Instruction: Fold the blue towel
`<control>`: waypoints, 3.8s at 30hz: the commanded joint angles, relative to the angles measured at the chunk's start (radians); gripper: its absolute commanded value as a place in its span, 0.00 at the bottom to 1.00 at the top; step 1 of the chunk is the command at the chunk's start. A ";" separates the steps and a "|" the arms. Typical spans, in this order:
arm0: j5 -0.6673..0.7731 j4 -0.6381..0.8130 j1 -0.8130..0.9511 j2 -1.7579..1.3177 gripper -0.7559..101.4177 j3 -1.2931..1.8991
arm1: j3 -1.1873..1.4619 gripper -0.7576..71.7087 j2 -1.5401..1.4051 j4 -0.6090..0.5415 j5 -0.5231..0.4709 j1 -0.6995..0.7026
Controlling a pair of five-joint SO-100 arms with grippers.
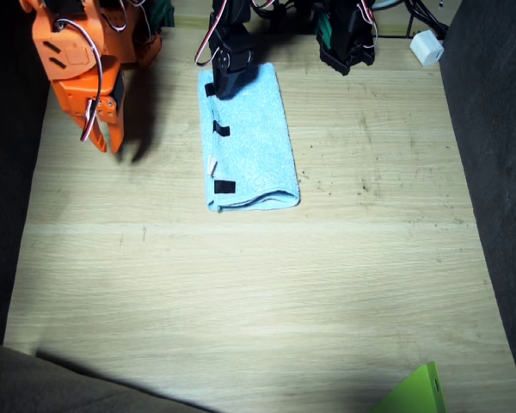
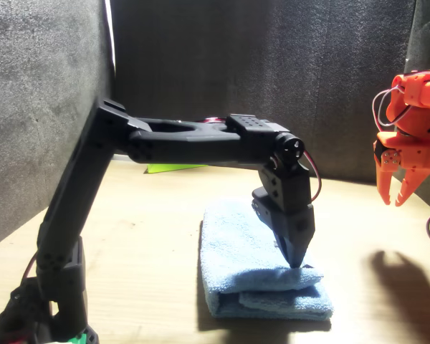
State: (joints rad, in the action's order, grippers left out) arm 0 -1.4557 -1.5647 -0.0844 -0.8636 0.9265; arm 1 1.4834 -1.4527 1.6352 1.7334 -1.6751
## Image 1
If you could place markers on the green object corner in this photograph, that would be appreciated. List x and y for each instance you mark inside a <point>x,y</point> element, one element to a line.
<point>413,391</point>

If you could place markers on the light blue towel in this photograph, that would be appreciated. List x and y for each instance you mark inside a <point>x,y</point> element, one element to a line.
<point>253,142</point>

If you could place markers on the dark grey foam panel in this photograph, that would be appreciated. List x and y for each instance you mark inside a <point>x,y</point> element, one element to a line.
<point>47,387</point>
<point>4,172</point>
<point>494,172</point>

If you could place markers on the white power adapter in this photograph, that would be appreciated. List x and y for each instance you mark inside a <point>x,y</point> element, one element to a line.
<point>426,48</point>

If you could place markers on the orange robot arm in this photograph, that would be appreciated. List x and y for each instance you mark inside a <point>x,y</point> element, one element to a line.
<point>73,56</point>

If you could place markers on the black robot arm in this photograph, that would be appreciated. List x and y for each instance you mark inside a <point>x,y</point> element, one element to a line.
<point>232,21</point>

